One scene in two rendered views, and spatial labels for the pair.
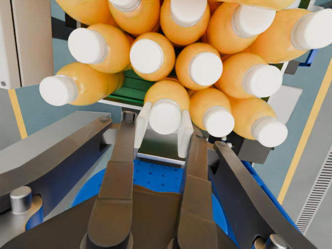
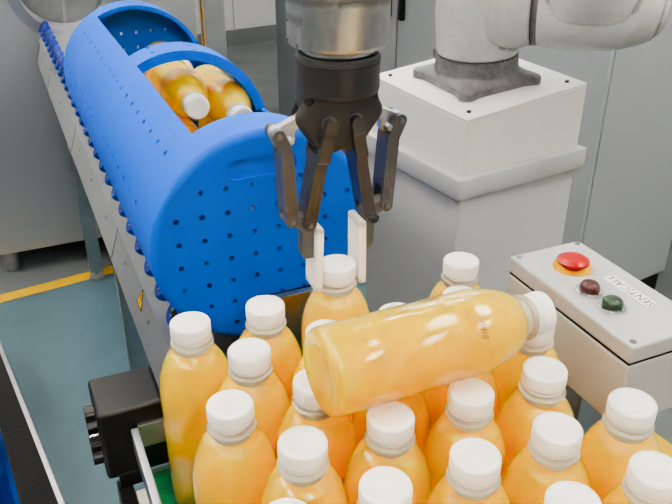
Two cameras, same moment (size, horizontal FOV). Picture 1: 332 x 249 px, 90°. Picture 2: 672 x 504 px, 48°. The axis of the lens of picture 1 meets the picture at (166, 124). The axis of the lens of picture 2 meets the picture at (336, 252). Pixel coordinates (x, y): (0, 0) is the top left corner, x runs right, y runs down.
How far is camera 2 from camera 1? 64 cm
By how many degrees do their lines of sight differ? 44
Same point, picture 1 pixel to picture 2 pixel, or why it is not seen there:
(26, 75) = (516, 287)
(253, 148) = (130, 389)
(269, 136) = (193, 319)
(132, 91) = not seen: hidden behind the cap
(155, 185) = (268, 269)
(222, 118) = (268, 309)
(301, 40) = (241, 395)
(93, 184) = not seen: hidden behind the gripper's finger
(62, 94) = (451, 261)
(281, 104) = not seen: outside the picture
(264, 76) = (256, 351)
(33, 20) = (558, 341)
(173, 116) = (330, 267)
